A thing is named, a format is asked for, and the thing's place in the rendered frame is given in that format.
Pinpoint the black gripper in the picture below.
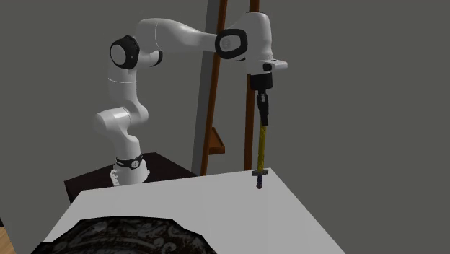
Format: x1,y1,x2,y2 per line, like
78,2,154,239
249,71,274,127

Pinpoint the yellow toy sword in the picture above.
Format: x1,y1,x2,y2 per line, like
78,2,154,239
251,121,270,190

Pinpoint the brown wooden ladder shelf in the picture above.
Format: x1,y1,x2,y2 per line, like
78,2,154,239
200,0,261,176

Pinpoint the dark robot stand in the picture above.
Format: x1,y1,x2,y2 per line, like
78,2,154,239
63,152,198,205

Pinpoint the dark patterned plate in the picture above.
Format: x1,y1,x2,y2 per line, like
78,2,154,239
30,216,218,254

